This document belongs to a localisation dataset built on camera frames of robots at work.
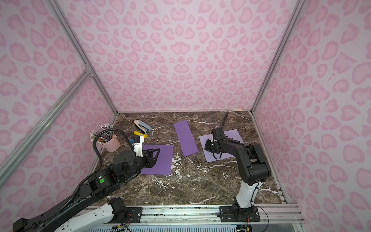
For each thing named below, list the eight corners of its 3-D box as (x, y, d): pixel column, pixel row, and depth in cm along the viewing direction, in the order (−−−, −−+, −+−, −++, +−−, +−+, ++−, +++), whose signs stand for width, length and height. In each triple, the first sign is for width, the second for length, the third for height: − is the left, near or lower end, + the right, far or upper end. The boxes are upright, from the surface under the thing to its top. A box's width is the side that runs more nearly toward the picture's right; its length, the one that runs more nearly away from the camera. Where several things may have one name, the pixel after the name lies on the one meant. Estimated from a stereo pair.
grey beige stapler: (134, 124, 114) (132, 121, 112) (141, 120, 117) (139, 117, 115) (146, 135, 108) (144, 132, 105) (152, 130, 111) (151, 127, 108)
